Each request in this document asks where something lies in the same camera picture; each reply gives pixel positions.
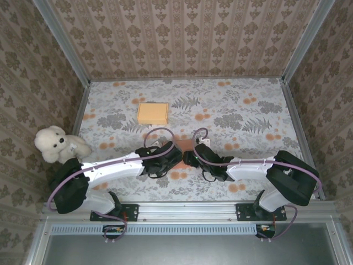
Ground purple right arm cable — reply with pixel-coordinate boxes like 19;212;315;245
192;127;322;243

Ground grey slotted cable duct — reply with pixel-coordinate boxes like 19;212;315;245
51;224;256;235

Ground yellow paper box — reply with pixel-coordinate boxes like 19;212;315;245
137;102;169;125

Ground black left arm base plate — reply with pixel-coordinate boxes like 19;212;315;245
90;203;138;221

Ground aluminium mounting rail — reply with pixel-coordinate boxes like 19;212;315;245
42;201;339;221

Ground floral patterned table cover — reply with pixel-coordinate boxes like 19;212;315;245
59;78;322;202

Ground aluminium frame post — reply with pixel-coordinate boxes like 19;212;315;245
281;0;336;84
34;0;91;87

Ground black cable junction box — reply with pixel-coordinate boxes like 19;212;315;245
255;224;276;239
103;225;127;240

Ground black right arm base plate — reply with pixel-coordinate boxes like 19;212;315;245
236;203;287;221

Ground grey metal panel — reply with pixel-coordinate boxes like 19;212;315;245
44;223;340;265

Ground white plush teddy bear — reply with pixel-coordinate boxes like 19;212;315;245
34;125;92;164

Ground salmon paper box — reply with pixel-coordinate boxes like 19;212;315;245
173;139;194;171

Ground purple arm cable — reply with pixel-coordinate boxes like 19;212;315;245
192;127;322;243
47;127;177;244

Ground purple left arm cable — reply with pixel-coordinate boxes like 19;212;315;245
47;127;177;244

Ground aluminium table edge rail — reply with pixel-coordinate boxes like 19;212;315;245
280;78;327;200
53;81;91;202

